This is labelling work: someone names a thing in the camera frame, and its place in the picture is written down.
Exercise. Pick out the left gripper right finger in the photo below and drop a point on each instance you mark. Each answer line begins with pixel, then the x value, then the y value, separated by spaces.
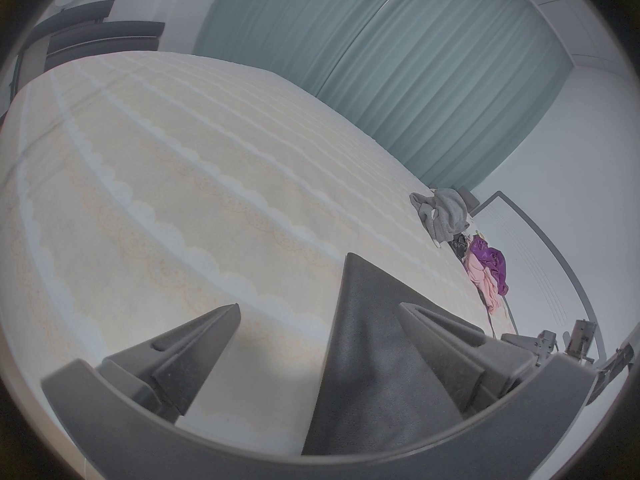
pixel 470 363

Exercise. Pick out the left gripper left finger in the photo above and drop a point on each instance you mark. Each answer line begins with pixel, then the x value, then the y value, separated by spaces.
pixel 185 363

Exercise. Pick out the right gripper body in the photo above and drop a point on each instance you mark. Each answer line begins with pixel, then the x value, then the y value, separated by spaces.
pixel 546 348

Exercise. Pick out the black T-shirt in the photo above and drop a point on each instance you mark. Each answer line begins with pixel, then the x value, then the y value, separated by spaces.
pixel 370 368

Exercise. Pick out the bed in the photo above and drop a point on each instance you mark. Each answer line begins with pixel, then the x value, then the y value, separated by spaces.
pixel 200 168

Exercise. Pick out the pink garment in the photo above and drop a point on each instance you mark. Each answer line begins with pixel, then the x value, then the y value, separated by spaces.
pixel 480 275

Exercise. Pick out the purple garment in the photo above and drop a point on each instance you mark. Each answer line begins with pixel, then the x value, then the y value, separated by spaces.
pixel 492 263

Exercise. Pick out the black patterned garment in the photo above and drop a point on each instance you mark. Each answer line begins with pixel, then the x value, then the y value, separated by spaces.
pixel 460 247

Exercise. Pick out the grey garment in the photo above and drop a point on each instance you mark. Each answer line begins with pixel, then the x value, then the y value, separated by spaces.
pixel 445 213

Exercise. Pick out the grey bedside table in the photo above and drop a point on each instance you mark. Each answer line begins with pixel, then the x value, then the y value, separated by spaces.
pixel 470 199

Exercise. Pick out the blue-green curtain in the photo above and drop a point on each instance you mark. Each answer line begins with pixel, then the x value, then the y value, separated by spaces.
pixel 450 83
pixel 280 23

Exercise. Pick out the black chest of drawers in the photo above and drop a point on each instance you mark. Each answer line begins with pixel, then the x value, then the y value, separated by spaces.
pixel 105 40

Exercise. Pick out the dark grey table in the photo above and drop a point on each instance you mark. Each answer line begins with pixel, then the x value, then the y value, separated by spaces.
pixel 65 20

